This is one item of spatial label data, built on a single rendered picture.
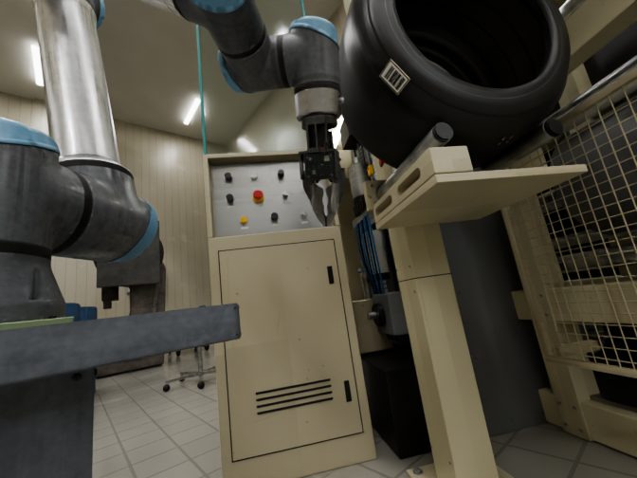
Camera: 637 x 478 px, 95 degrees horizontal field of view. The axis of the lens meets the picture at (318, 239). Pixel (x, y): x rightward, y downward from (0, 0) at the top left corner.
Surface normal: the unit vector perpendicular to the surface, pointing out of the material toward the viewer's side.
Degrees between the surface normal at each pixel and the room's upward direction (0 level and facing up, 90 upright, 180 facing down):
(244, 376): 90
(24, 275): 72
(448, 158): 90
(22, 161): 92
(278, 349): 90
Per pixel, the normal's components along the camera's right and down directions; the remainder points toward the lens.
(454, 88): 0.08, -0.06
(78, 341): 0.62, -0.25
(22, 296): 0.87, -0.47
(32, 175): 0.98, -0.14
